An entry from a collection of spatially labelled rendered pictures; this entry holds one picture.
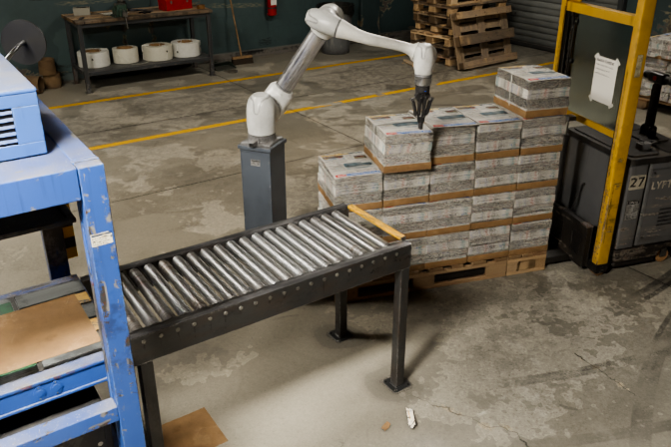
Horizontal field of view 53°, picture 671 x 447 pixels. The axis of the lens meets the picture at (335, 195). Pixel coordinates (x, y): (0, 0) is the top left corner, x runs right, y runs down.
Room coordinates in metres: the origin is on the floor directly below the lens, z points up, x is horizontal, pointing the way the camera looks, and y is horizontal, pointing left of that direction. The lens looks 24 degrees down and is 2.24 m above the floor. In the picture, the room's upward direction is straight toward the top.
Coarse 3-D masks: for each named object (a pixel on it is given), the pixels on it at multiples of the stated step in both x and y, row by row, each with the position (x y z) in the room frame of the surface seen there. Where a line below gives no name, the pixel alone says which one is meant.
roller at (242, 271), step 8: (216, 248) 2.67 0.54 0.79; (224, 248) 2.66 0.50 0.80; (224, 256) 2.60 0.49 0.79; (232, 256) 2.58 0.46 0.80; (232, 264) 2.53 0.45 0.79; (240, 264) 2.51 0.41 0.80; (240, 272) 2.46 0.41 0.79; (248, 272) 2.44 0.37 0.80; (248, 280) 2.40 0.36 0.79; (256, 280) 2.38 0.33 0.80; (256, 288) 2.34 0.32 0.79
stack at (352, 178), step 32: (320, 160) 3.74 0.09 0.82; (352, 160) 3.71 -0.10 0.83; (480, 160) 3.71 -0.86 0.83; (512, 160) 3.76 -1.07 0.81; (320, 192) 3.77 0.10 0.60; (352, 192) 3.46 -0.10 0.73; (384, 192) 3.52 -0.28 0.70; (416, 192) 3.58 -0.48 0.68; (448, 192) 3.64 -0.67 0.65; (512, 192) 3.77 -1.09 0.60; (416, 224) 3.58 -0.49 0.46; (448, 224) 3.64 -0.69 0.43; (416, 256) 3.58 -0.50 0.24; (448, 256) 3.65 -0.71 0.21; (352, 288) 3.46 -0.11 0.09; (416, 288) 3.58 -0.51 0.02
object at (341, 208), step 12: (300, 216) 3.00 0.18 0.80; (312, 216) 3.00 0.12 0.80; (252, 228) 2.86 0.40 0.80; (264, 228) 2.86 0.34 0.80; (216, 240) 2.73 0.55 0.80; (228, 240) 2.74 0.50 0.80; (168, 252) 2.62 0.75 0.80; (180, 252) 2.62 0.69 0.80; (132, 264) 2.51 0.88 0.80; (144, 264) 2.52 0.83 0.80; (156, 264) 2.54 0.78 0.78; (84, 276) 2.41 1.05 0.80
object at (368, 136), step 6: (396, 114) 3.88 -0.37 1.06; (402, 114) 3.88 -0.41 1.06; (408, 114) 3.88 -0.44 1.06; (366, 120) 3.81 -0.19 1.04; (372, 120) 3.75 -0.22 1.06; (378, 120) 3.75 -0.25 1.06; (384, 120) 3.75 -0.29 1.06; (390, 120) 3.75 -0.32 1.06; (396, 120) 3.76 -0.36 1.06; (402, 120) 3.75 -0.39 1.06; (408, 120) 3.75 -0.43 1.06; (366, 126) 3.81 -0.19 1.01; (372, 126) 3.70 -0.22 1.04; (366, 132) 3.80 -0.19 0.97; (372, 132) 3.69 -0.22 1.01; (366, 138) 3.78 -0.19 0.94; (372, 138) 3.69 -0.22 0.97; (366, 144) 3.78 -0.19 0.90
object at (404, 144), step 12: (384, 132) 3.52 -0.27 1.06; (396, 132) 3.53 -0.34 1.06; (408, 132) 3.53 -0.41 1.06; (420, 132) 3.54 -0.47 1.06; (432, 132) 3.55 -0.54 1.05; (384, 144) 3.49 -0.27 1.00; (396, 144) 3.50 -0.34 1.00; (408, 144) 3.51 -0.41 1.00; (420, 144) 3.53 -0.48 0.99; (384, 156) 3.48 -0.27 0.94; (396, 156) 3.50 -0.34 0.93; (408, 156) 3.52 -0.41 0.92; (420, 156) 3.54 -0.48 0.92
